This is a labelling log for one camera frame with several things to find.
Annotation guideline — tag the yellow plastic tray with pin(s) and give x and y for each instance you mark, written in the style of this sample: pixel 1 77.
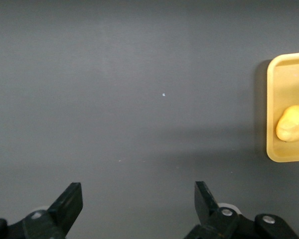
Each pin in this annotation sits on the yellow plastic tray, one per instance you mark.
pixel 286 104

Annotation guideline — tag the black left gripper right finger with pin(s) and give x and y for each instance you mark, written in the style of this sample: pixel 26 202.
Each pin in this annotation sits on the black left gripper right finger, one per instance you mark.
pixel 214 219

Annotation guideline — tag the yellow potato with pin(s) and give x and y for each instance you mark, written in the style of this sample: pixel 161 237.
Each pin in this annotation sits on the yellow potato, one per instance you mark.
pixel 292 123

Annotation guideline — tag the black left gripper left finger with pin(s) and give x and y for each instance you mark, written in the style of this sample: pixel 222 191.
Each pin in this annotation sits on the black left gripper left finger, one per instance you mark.
pixel 62 211

